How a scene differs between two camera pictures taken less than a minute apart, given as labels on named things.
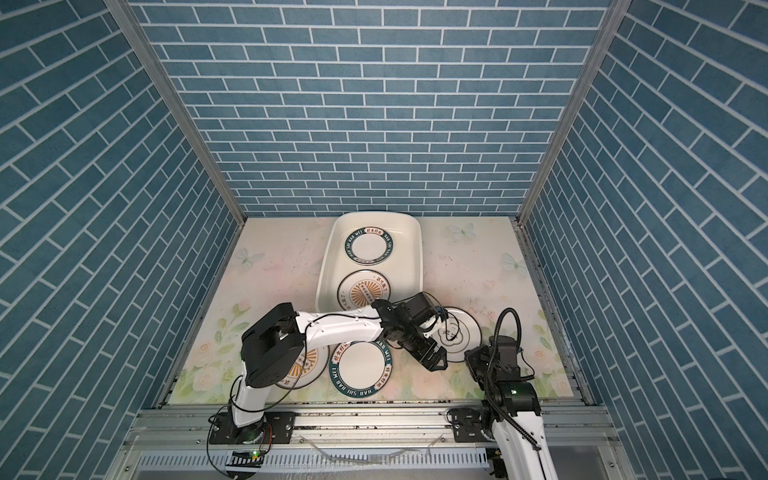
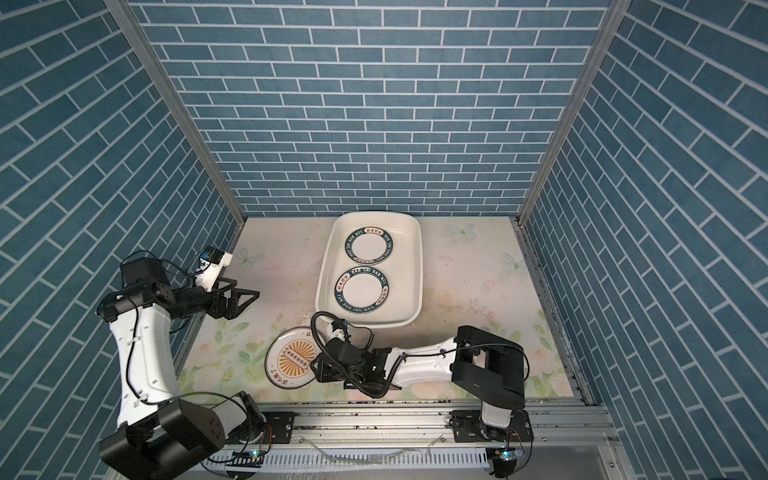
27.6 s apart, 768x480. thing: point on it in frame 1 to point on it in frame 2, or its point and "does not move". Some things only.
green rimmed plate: (369, 246) does not move
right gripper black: (473, 357) to (321, 369)
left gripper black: (424, 355) to (230, 310)
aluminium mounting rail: (186, 428) does not move
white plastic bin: (367, 256) does not move
